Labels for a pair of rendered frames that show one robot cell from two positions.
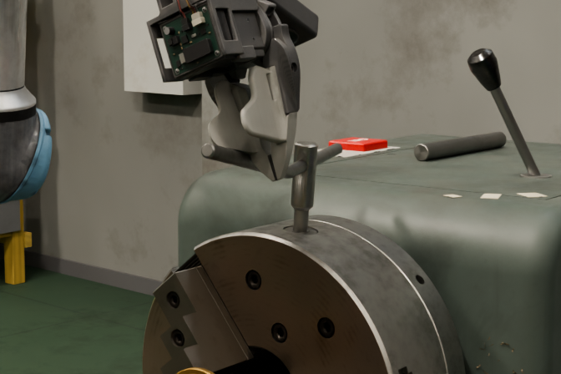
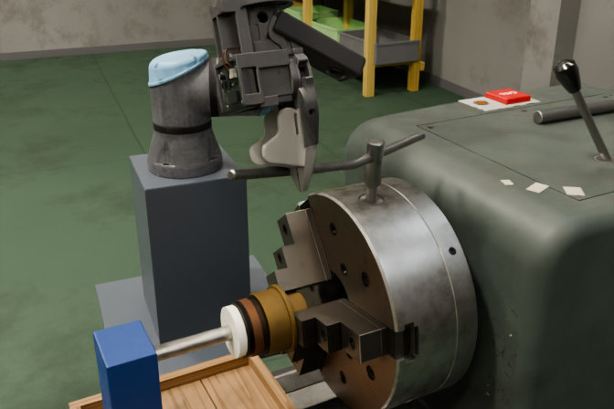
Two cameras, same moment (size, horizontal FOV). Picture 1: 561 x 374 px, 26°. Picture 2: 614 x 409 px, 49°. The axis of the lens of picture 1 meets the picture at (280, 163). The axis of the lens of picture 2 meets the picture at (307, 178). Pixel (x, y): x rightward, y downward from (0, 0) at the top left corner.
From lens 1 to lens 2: 0.50 m
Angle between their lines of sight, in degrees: 28
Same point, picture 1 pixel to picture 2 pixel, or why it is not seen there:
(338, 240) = (393, 214)
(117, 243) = (473, 73)
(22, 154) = not seen: hidden behind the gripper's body
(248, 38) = (276, 89)
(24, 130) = not seen: hidden behind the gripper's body
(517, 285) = (524, 273)
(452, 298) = (483, 264)
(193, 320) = (290, 249)
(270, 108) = (293, 141)
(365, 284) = (396, 256)
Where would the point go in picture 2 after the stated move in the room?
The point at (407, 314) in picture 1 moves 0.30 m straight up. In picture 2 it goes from (428, 281) to (446, 36)
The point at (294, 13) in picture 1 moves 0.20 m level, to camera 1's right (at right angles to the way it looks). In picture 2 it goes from (337, 58) to (528, 78)
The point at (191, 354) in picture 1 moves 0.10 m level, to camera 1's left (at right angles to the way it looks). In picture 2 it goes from (280, 275) to (217, 259)
